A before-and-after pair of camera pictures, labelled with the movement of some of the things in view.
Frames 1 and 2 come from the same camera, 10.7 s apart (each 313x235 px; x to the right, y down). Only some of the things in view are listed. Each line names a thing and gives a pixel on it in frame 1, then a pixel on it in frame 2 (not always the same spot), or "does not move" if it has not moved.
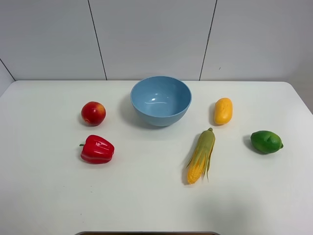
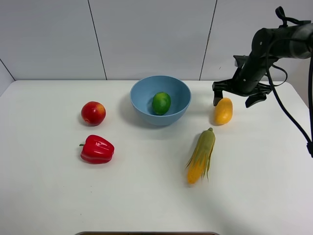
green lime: (266, 142) → (161, 103)
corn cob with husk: (199, 163) does not move
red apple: (93, 113) does not move
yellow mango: (223, 107) does not move
